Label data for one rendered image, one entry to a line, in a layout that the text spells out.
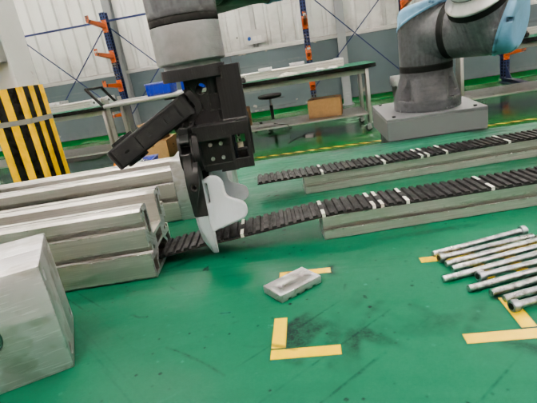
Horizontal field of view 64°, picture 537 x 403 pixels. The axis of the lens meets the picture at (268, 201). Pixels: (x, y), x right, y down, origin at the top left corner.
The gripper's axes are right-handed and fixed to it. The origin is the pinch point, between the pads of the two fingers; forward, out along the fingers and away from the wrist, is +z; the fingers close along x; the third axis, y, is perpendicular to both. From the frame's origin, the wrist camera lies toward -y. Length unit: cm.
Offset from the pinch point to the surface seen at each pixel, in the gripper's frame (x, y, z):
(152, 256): -5.3, -6.1, -0.6
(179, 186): 13.4, -5.6, -3.3
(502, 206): -2.2, 35.4, 1.5
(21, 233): -5.8, -19.3, -5.9
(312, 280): -12.9, 11.2, 1.3
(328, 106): 483, 86, 50
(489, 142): 18.2, 44.3, -0.9
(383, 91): 746, 226, 73
